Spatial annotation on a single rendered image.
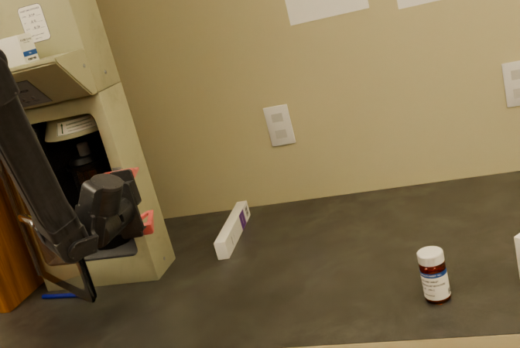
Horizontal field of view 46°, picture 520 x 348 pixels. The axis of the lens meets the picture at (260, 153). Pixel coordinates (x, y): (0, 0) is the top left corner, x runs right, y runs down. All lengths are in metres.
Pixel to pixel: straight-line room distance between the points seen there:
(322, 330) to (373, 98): 0.73
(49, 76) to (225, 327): 0.62
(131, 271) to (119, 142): 0.32
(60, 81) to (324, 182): 0.80
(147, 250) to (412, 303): 0.64
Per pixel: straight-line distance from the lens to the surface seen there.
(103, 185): 1.10
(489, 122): 1.70
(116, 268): 1.57
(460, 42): 1.65
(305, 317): 1.21
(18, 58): 1.40
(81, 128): 1.50
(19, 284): 1.71
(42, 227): 1.07
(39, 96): 1.43
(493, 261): 1.29
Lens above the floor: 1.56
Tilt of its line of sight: 15 degrees down
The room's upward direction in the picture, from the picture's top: 14 degrees counter-clockwise
